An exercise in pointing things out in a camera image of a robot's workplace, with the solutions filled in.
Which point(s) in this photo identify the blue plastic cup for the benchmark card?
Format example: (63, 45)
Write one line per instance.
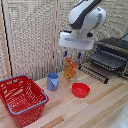
(52, 83)

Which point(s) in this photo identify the red plastic shopping basket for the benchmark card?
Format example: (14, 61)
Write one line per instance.
(26, 115)

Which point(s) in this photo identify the woven folding screen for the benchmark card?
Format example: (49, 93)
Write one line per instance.
(30, 36)

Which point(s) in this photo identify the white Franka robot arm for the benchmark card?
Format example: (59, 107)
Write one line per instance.
(86, 13)

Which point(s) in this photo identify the black toaster oven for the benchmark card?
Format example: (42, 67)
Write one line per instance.
(115, 44)

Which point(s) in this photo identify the red plastic bowl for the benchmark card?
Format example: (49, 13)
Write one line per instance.
(80, 90)

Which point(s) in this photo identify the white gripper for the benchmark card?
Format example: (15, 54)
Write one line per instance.
(76, 40)

